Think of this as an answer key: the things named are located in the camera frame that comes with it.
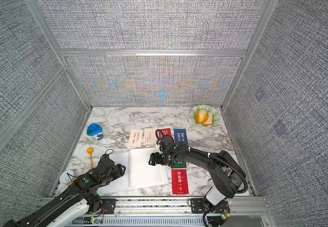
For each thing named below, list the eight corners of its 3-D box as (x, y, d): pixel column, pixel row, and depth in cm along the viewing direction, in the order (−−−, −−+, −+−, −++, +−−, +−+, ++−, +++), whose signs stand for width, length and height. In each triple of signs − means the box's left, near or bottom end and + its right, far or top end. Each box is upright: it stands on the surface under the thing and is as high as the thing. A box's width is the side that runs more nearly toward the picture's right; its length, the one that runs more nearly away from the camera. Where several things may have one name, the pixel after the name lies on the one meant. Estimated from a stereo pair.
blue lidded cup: (91, 141, 101) (85, 132, 92) (95, 132, 106) (89, 123, 97) (104, 141, 101) (98, 132, 92) (106, 132, 106) (101, 123, 97)
